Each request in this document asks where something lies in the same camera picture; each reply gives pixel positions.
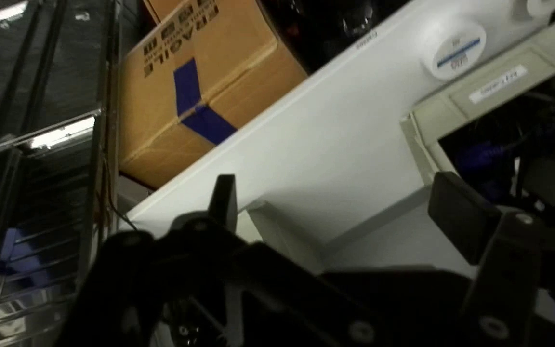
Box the cardboard box with blue tape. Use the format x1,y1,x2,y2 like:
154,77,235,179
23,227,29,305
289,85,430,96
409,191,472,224
118,0,310,191

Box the white tape roll blue label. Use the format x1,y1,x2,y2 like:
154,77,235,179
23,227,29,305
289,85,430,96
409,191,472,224
420,13,490,81

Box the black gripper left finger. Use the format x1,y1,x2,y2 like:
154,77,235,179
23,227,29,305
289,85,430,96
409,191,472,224
168,172,241,241

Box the white metal shelf unit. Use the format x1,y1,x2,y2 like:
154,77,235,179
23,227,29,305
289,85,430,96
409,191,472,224
118,0,555,347

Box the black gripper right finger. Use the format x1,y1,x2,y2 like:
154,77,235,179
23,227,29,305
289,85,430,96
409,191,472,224
426,170,551,347

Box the metal server rack green lights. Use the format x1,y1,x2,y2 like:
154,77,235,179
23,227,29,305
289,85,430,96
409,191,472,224
0,0,125,347

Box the gray box with blue contents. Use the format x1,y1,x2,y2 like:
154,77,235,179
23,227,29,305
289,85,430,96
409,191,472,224
399,27,555,218

